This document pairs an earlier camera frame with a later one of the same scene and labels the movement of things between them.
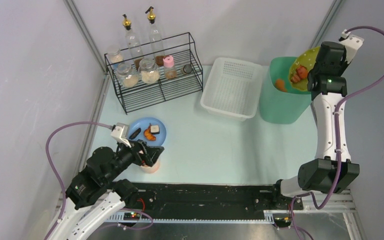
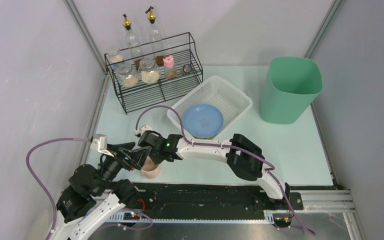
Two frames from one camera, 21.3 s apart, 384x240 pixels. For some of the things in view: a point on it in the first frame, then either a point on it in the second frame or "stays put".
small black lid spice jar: [186, 69] stays put
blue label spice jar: [115, 56] stays put
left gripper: [139, 151] stays put
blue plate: [144, 123] → [203, 121]
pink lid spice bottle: [170, 69] stays put
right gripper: [316, 66] → [148, 142]
